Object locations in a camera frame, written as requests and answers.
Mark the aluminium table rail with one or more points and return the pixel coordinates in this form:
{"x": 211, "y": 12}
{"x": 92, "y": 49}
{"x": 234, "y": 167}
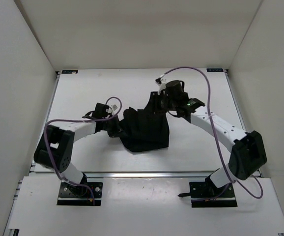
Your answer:
{"x": 147, "y": 174}

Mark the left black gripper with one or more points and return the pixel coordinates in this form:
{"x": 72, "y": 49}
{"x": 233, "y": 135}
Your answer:
{"x": 118, "y": 131}

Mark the left blue corner label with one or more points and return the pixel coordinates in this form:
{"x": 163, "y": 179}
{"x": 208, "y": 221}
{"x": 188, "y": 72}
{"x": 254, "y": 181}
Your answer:
{"x": 69, "y": 71}

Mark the right blue corner label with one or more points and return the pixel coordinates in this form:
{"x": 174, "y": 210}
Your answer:
{"x": 214, "y": 70}

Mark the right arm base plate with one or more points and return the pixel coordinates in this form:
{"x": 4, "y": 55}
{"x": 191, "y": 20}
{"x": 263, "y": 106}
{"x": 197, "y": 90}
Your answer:
{"x": 205, "y": 196}

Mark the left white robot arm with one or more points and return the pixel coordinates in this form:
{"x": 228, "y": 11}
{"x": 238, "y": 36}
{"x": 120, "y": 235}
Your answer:
{"x": 54, "y": 150}

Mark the blue corner label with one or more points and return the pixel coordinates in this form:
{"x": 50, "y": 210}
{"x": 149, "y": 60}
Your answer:
{"x": 69, "y": 71}
{"x": 214, "y": 70}

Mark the black pleated skirt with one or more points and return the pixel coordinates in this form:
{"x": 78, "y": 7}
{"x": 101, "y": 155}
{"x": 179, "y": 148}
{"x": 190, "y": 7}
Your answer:
{"x": 144, "y": 130}

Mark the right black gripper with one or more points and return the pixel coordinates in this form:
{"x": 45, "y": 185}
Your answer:
{"x": 153, "y": 105}

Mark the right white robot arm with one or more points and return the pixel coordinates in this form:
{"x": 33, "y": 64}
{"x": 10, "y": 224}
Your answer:
{"x": 247, "y": 152}

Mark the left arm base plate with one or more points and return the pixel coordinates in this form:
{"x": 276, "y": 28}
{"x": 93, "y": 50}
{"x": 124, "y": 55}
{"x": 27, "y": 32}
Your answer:
{"x": 69, "y": 195}

